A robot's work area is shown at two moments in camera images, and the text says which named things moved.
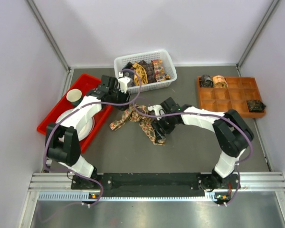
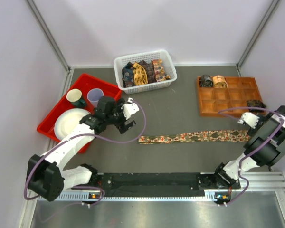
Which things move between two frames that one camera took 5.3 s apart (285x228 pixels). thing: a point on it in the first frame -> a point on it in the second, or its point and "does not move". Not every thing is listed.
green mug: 74,96 does not move
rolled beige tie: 220,81 does not move
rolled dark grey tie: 206,81 does not move
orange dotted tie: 159,71 does not move
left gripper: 124,97 -> 121,126
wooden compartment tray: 234,98 does not move
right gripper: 157,125 -> 261,118
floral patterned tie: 146,122 -> 218,136
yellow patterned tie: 142,73 does not move
